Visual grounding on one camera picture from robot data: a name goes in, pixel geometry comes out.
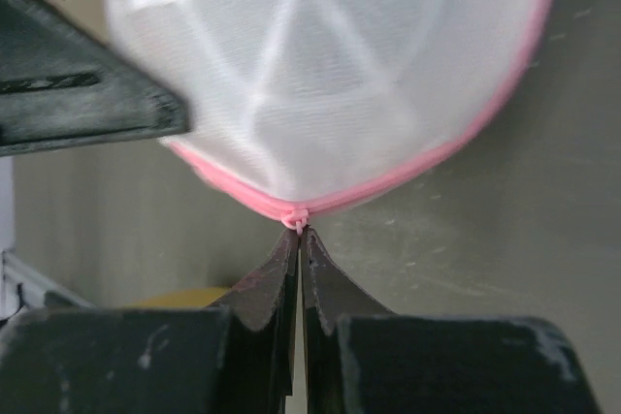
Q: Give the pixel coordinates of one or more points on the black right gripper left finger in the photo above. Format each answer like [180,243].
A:
[233,356]

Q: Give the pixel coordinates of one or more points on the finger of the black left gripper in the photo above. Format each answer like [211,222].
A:
[61,87]

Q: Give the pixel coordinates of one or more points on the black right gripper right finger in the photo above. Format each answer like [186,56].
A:
[361,357]

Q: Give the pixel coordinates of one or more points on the white mesh laundry bag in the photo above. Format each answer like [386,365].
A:
[301,106]

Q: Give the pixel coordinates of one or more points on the yellow mug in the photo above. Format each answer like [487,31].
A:
[183,299]

